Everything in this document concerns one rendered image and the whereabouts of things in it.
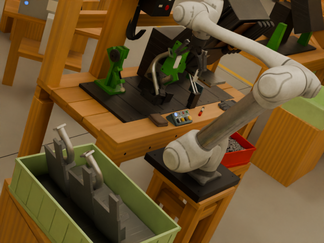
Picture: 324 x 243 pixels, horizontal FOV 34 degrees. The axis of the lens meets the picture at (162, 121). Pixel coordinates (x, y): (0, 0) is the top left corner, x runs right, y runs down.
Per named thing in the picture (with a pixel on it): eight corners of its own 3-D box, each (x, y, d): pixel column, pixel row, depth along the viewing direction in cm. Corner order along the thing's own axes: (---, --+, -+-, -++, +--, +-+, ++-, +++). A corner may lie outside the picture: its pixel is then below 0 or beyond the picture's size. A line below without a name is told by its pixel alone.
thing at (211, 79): (223, 85, 329) (225, 81, 328) (209, 87, 317) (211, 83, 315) (179, 55, 348) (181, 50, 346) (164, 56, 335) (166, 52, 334)
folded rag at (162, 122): (147, 117, 301) (149, 113, 300) (157, 116, 307) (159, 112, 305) (157, 127, 295) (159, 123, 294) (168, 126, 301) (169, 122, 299)
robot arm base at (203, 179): (225, 175, 278) (230, 167, 276) (201, 186, 262) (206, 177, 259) (200, 155, 287) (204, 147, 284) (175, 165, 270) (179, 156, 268)
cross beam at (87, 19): (200, 24, 392) (205, 13, 388) (64, 28, 294) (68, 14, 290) (195, 21, 395) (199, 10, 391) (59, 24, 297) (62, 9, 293)
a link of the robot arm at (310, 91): (299, 55, 229) (283, 57, 219) (332, 78, 221) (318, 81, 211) (284, 80, 236) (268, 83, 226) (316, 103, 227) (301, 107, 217)
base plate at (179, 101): (233, 100, 372) (234, 97, 371) (125, 125, 289) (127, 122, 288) (190, 70, 392) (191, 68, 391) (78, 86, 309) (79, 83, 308)
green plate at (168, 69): (179, 81, 323) (196, 51, 318) (172, 79, 316) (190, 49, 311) (166, 72, 328) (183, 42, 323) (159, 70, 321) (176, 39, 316)
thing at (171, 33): (183, 83, 362) (201, 38, 346) (155, 87, 339) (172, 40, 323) (165, 70, 371) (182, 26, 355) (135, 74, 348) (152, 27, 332)
